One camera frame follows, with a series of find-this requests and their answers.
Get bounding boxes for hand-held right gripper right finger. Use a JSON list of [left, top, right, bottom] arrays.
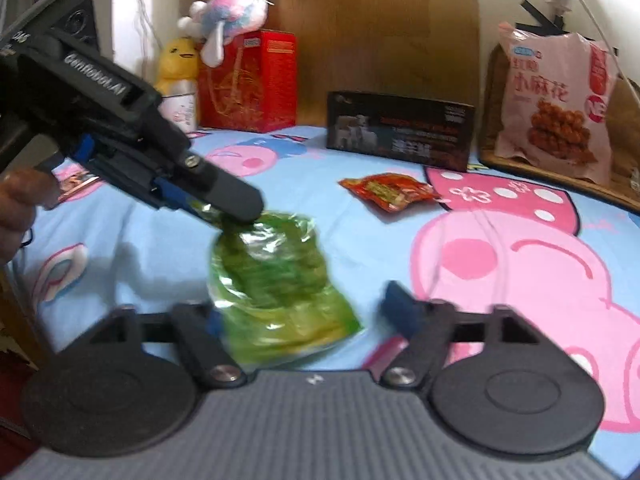
[[381, 281, 546, 389]]

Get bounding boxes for red snack packet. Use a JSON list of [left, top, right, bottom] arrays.
[[338, 172, 443, 212]]

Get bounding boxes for white cable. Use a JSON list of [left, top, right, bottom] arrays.
[[520, 0, 640, 91]]

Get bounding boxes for red gift box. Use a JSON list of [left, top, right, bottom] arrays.
[[197, 29, 298, 134]]

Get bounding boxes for wooden headboard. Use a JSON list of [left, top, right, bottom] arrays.
[[180, 0, 483, 133]]

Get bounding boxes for pink and blue plush toy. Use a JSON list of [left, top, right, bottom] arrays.
[[177, 0, 273, 67]]

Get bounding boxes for black strap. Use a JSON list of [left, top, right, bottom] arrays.
[[517, 0, 568, 36]]

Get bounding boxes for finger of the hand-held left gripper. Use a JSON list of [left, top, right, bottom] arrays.
[[175, 152, 265, 226], [149, 175, 222, 224]]

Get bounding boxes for yellow plush duck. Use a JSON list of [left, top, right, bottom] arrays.
[[155, 36, 201, 96]]

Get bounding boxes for clear green snack bag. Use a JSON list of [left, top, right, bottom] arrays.
[[207, 202, 365, 356]]

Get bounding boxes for brown wooden board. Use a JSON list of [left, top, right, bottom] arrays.
[[477, 42, 640, 211]]

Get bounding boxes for large pink snack bag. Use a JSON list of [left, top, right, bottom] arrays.
[[492, 21, 621, 186]]

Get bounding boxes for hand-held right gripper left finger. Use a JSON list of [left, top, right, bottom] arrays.
[[90, 301, 247, 390]]

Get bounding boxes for black tin box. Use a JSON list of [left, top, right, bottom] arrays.
[[326, 91, 476, 173]]

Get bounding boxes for person's left hand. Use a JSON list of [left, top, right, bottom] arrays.
[[0, 167, 38, 266]]

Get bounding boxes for cartoon pig printed blanket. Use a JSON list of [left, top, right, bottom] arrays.
[[10, 125, 640, 461]]

